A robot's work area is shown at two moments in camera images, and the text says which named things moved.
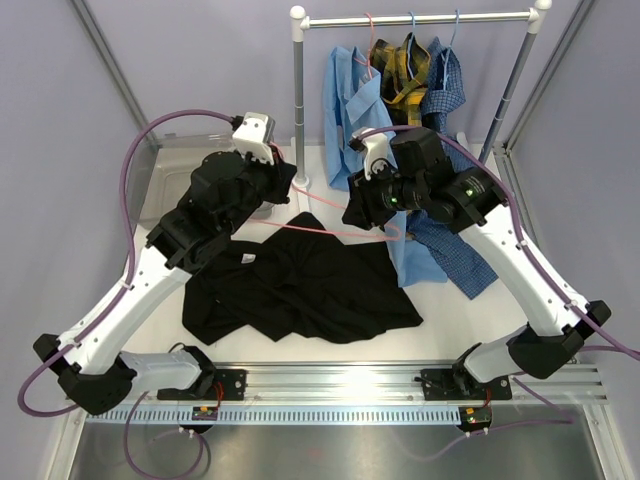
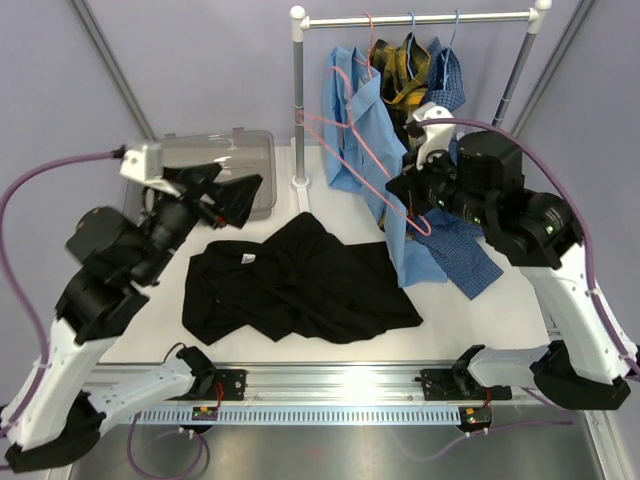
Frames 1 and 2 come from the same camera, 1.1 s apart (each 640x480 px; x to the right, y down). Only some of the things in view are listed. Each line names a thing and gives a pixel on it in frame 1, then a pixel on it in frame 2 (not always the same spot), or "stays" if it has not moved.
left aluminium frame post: [109, 60] stays
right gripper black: [362, 207] → [409, 184]
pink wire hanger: [396, 229] → [350, 123]
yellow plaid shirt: [402, 71] stays
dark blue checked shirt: [443, 89] stays
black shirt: [295, 280] stays
